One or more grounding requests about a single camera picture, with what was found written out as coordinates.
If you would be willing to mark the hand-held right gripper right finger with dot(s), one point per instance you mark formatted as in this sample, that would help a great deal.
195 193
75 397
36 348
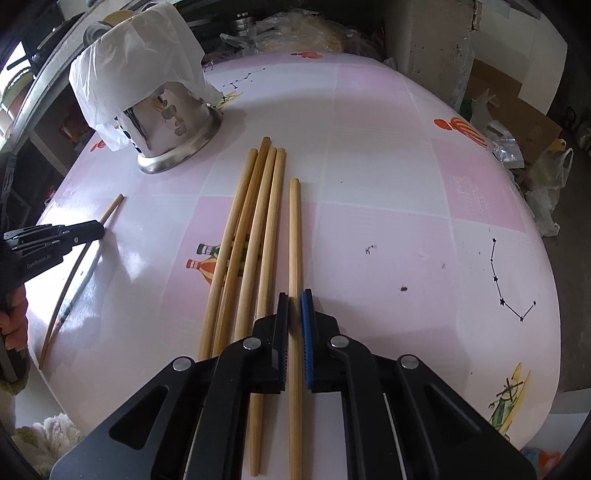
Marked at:
308 341

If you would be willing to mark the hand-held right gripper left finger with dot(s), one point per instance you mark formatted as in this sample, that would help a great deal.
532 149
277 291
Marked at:
282 341

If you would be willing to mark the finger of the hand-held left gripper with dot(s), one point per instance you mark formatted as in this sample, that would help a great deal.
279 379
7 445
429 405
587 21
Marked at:
83 233

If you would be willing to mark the wooden chopstick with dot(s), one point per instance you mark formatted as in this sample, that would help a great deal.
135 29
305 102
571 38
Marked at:
272 230
232 240
294 240
250 207
256 240
112 211

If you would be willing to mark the container lined with white bag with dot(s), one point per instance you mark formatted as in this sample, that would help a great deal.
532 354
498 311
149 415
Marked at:
134 55

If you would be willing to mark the person's left hand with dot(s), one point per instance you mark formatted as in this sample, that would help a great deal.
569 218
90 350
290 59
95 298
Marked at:
16 318

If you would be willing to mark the red printed packets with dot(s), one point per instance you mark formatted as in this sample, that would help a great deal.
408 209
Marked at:
74 124

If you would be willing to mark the fluffy pale garment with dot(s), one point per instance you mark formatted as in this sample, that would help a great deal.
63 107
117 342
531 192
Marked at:
46 436

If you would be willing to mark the clear crinkled plastic bag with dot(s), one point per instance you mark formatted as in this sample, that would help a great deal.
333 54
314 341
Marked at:
503 138

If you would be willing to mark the white plastic bag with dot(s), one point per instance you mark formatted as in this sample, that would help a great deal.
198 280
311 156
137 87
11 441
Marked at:
549 184

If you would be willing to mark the bag of yellow food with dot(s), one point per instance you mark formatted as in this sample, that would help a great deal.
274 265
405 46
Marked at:
314 32

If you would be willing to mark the cardboard box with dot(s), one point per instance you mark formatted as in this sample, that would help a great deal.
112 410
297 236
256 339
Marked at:
508 101

